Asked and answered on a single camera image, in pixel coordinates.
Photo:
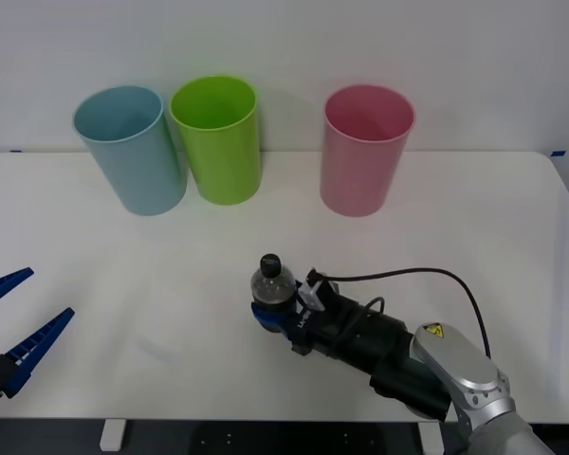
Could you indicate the small black-capped plastic bottle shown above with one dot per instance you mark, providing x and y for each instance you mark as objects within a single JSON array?
[{"x": 271, "y": 286}]

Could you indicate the white table leg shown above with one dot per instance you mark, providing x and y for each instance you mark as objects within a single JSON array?
[
  {"x": 431, "y": 436},
  {"x": 111, "y": 433}
]

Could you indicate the pale blue plastic bin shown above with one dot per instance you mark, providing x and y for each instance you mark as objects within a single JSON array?
[{"x": 137, "y": 166}]

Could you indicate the pink plastic bin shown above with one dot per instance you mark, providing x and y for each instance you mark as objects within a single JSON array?
[{"x": 355, "y": 175}]

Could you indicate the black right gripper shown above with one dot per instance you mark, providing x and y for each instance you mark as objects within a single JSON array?
[{"x": 313, "y": 329}]

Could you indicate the yellow-green plastic bin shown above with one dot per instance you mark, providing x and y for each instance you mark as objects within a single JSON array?
[{"x": 223, "y": 161}]

